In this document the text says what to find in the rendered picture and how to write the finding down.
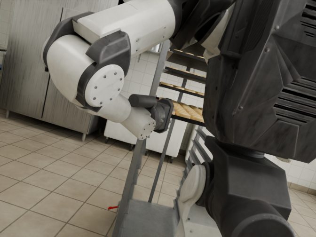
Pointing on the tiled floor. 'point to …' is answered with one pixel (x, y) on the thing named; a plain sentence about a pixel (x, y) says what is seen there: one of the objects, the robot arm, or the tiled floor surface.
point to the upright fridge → (15, 82)
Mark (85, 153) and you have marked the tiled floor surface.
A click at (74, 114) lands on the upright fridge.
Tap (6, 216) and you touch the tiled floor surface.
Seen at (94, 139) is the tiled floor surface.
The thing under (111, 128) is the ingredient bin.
